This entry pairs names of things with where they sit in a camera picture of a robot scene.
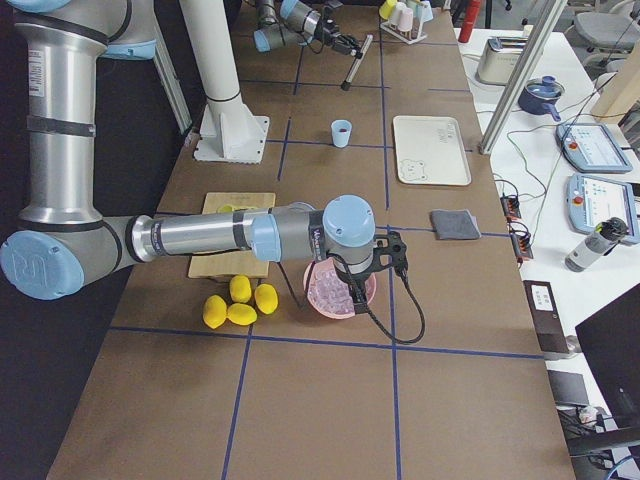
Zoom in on grey water bottle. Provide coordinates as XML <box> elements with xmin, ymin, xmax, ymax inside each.
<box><xmin>564</xmin><ymin>217</ymin><xmax>628</xmax><ymax>272</ymax></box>

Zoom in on grey aluminium post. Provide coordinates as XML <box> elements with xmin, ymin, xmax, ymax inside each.
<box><xmin>478</xmin><ymin>0</ymin><xmax>567</xmax><ymax>155</ymax></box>

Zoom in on whole lemon back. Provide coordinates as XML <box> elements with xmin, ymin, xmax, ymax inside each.
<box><xmin>229</xmin><ymin>275</ymin><xmax>253</xmax><ymax>304</ymax></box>

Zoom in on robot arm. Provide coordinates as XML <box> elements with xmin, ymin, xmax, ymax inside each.
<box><xmin>253</xmin><ymin>0</ymin><xmax>363</xmax><ymax>59</ymax></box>
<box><xmin>1</xmin><ymin>1</ymin><xmax>355</xmax><ymax>323</ymax></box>

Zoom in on white bear tray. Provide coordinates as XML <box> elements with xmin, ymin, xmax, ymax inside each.
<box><xmin>393</xmin><ymin>115</ymin><xmax>472</xmax><ymax>186</ymax></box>

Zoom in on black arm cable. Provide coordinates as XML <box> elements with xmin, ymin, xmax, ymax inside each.
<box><xmin>277</xmin><ymin>252</ymin><xmax>427</xmax><ymax>345</ymax></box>

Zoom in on light blue paper cup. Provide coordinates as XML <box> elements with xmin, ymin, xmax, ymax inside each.
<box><xmin>331</xmin><ymin>119</ymin><xmax>352</xmax><ymax>148</ymax></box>

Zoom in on teach pendant far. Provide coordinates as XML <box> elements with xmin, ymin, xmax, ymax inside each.
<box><xmin>556</xmin><ymin>122</ymin><xmax>633</xmax><ymax>174</ymax></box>

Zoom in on whole lemon left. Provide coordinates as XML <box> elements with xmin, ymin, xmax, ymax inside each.
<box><xmin>202</xmin><ymin>295</ymin><xmax>228</xmax><ymax>330</ymax></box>

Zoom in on white wire cup rack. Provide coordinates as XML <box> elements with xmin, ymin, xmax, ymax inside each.
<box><xmin>380</xmin><ymin>4</ymin><xmax>434</xmax><ymax>45</ymax></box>

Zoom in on pale mint cup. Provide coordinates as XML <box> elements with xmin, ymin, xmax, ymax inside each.
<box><xmin>412</xmin><ymin>0</ymin><xmax>434</xmax><ymax>25</ymax></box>

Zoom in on lime green cup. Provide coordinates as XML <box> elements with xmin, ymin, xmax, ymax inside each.
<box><xmin>378</xmin><ymin>0</ymin><xmax>397</xmax><ymax>20</ymax></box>

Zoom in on pink cup on rack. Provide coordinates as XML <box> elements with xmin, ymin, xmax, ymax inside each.
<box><xmin>389</xmin><ymin>3</ymin><xmax>414</xmax><ymax>34</ymax></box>

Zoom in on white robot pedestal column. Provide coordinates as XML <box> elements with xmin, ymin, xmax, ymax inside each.
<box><xmin>180</xmin><ymin>0</ymin><xmax>270</xmax><ymax>164</ymax></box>

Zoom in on black device box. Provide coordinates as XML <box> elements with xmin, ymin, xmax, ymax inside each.
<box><xmin>523</xmin><ymin>280</ymin><xmax>569</xmax><ymax>359</ymax></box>

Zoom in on grey folded cloth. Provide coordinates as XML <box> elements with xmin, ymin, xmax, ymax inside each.
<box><xmin>430</xmin><ymin>209</ymin><xmax>481</xmax><ymax>240</ymax></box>

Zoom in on pink ice bowl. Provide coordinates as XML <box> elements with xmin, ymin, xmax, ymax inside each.
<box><xmin>302</xmin><ymin>259</ymin><xmax>356</xmax><ymax>320</ymax></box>

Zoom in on stainless steel muddler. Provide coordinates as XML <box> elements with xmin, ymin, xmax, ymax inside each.
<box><xmin>340</xmin><ymin>34</ymin><xmax>373</xmax><ymax>91</ymax></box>

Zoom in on red bottle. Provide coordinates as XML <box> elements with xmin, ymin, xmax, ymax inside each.
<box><xmin>458</xmin><ymin>0</ymin><xmax>482</xmax><ymax>43</ymax></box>

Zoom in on whole lemon lower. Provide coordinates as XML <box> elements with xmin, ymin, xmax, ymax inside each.
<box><xmin>254</xmin><ymin>283</ymin><xmax>279</xmax><ymax>315</ymax></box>

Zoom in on teach pendant near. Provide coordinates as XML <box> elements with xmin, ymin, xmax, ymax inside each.
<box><xmin>566</xmin><ymin>174</ymin><xmax>639</xmax><ymax>244</ymax></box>

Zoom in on teach pendant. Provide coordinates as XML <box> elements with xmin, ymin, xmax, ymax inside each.
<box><xmin>566</xmin><ymin>174</ymin><xmax>639</xmax><ymax>244</ymax></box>
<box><xmin>556</xmin><ymin>122</ymin><xmax>633</xmax><ymax>174</ymax></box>

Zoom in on silver toaster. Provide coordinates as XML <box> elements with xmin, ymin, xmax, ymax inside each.
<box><xmin>476</xmin><ymin>36</ymin><xmax>527</xmax><ymax>86</ymax></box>

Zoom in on blue pot with lid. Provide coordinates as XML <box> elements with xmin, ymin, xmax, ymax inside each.
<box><xmin>518</xmin><ymin>75</ymin><xmax>565</xmax><ymax>122</ymax></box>

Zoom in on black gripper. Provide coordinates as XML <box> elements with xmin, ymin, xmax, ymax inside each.
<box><xmin>334</xmin><ymin>231</ymin><xmax>408</xmax><ymax>313</ymax></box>
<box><xmin>317</xmin><ymin>2</ymin><xmax>361</xmax><ymax>58</ymax></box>

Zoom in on bamboo cutting board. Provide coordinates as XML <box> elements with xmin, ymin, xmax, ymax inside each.
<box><xmin>188</xmin><ymin>192</ymin><xmax>276</xmax><ymax>278</ymax></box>

